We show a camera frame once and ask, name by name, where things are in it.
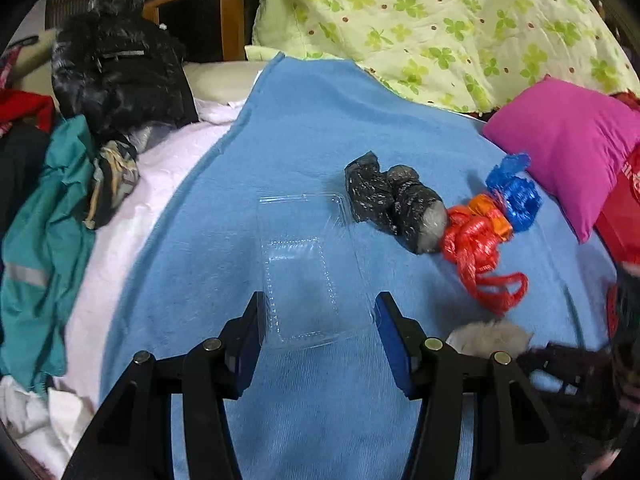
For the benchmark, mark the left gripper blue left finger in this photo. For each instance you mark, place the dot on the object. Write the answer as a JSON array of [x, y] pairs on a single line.
[[242, 339]]

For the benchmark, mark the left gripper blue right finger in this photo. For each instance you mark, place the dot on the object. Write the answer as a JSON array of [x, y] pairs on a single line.
[[402, 339]]

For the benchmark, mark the white tissue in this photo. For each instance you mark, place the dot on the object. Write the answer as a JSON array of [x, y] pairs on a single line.
[[483, 339]]

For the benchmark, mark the clear plastic clamshell container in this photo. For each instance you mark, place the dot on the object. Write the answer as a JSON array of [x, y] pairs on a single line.
[[311, 276]]

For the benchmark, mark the red plastic bag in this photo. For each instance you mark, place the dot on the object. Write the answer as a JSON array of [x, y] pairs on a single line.
[[471, 244]]

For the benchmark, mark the blue fleece blanket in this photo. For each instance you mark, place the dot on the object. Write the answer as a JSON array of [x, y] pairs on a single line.
[[333, 411]]

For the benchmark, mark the black crumpled plastic bag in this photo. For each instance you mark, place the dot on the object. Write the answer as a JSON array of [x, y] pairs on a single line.
[[397, 203]]

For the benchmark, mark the blue crumpled plastic bag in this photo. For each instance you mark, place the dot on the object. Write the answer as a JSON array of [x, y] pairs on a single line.
[[516, 196]]

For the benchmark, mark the teal garment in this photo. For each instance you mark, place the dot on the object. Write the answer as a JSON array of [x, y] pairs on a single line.
[[45, 254]]

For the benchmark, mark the red shopping bag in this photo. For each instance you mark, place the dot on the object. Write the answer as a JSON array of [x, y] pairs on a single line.
[[618, 223]]

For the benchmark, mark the magenta pillow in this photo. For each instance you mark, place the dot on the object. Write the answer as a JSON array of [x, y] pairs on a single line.
[[577, 140]]

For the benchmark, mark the black puffer jacket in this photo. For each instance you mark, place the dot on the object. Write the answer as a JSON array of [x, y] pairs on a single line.
[[119, 70]]

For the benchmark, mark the green clover quilt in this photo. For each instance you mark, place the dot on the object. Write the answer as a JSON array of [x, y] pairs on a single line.
[[471, 56]]

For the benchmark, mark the red garment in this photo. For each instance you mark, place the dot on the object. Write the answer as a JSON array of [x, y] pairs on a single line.
[[17, 105]]

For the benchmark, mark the wooden pillar cabinet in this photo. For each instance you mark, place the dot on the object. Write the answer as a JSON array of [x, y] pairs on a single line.
[[209, 30]]

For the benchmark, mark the beige headboard cushion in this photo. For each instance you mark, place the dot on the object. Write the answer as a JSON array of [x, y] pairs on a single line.
[[219, 82]]

